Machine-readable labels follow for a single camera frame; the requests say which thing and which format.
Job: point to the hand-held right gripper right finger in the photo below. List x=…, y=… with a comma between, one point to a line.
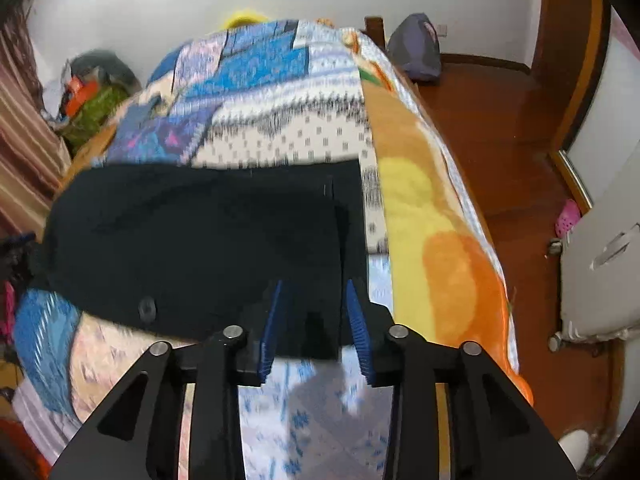
x=357, y=332

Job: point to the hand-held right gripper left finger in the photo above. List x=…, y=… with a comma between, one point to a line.
x=270, y=332

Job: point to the black pants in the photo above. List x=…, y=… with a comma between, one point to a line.
x=200, y=240

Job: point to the orange yellow fleece blanket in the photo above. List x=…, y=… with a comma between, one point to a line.
x=450, y=260

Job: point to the blue patchwork blanket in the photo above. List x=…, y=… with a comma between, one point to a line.
x=280, y=125

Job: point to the pink slipper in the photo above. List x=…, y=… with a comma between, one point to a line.
x=567, y=220

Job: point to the white plastic appliance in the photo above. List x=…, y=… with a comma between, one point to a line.
x=600, y=285

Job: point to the green fabric storage box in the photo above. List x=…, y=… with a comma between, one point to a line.
x=95, y=115

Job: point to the purple grey backpack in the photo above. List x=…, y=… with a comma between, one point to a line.
x=415, y=50

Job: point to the orange cardboard box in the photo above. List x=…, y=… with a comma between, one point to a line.
x=80, y=95

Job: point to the grey plush pillow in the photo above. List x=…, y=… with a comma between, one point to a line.
x=105, y=65

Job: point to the striped pink curtain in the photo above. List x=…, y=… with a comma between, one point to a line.
x=25, y=135

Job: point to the yellow foam arch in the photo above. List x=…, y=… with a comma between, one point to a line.
x=242, y=17

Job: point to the wooden wardrobe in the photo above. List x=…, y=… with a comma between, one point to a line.
x=565, y=35

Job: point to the wooden bed post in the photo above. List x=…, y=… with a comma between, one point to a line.
x=375, y=30

